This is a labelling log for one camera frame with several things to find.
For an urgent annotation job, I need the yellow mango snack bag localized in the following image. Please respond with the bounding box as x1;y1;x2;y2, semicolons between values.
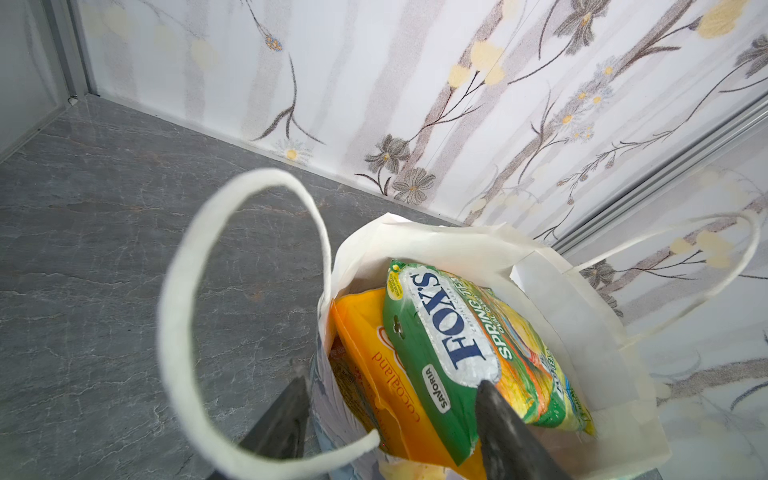
329;289;486;479

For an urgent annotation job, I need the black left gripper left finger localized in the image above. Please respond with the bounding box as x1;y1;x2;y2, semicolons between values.
239;377;310;460

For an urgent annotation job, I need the green Fox's spring tea bag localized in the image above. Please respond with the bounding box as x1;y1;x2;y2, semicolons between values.
382;260;596;465

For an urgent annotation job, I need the floral paper gift bag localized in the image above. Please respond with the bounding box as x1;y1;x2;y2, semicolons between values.
156;167;762;480

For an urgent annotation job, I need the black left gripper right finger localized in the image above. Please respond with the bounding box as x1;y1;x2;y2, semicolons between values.
475;380;570;480

